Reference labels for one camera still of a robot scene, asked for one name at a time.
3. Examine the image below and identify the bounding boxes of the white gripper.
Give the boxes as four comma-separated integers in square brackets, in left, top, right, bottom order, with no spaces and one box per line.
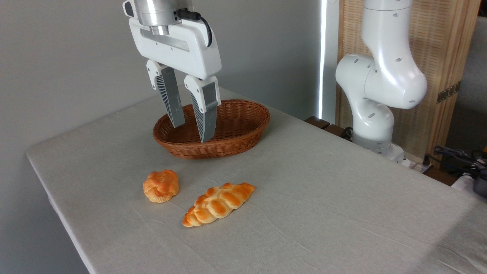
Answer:
[129,17,222,144]

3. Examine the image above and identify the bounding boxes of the metal screen hinge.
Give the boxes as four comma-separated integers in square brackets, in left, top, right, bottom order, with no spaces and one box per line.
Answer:
[436,81,462,104]

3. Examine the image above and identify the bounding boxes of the wooden folding screen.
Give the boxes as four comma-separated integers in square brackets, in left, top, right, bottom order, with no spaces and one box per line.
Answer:
[337,0,482,160]

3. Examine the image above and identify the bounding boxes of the long braided bread loaf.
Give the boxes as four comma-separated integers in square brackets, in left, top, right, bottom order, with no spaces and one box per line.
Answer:
[182,182,256,228]

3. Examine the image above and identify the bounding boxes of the round knotted bread roll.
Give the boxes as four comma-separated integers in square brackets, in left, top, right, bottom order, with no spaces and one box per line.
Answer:
[143,169,180,203]

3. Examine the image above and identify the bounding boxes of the dark brown wooden block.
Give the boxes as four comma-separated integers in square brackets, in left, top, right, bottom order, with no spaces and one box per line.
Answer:
[323,124,352,141]
[304,116,331,130]

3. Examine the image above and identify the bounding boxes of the white vertical window frame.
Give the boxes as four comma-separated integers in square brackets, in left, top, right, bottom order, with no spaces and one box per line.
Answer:
[319,0,340,120]

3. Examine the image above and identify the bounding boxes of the black cable bundle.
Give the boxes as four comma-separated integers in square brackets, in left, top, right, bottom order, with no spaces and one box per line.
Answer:
[433,146,487,172]

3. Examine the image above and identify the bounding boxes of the brown oval wicker basket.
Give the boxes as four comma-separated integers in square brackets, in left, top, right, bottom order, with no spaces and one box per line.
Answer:
[153,99,271,159]

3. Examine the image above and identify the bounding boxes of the beige tablecloth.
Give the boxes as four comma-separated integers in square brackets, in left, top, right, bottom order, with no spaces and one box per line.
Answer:
[26,87,487,274]

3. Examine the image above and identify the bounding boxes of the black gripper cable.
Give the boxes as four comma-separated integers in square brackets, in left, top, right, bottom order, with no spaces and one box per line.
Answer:
[177,8,213,48]

